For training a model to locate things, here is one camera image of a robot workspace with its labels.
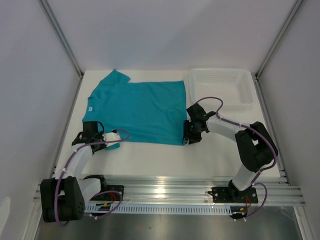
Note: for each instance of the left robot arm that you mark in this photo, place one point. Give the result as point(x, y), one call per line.
point(63, 198)

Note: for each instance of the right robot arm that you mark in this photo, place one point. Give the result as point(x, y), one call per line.
point(255, 146)

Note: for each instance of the white slotted cable duct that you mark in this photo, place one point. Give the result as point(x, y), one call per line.
point(162, 209)

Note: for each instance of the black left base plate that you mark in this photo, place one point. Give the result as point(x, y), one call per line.
point(112, 195)

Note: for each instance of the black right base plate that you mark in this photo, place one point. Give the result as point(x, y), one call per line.
point(228, 195)

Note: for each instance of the white perforated plastic basket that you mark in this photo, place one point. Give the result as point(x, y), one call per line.
point(234, 86)

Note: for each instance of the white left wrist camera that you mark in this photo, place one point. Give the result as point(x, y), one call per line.
point(111, 138)

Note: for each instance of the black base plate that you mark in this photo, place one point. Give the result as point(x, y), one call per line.
point(112, 195)
point(228, 195)

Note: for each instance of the right aluminium frame post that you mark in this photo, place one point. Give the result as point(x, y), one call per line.
point(283, 31)

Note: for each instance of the aluminium frame post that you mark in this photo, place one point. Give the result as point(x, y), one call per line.
point(283, 31)
point(51, 17)

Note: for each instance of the teal t shirt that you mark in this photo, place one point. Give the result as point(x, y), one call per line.
point(152, 112)

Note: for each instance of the left aluminium frame post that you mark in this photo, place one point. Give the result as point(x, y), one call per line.
point(51, 17)

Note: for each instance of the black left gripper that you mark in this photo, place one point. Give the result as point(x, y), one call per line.
point(100, 135)

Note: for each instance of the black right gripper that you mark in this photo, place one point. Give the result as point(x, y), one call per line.
point(187, 134)

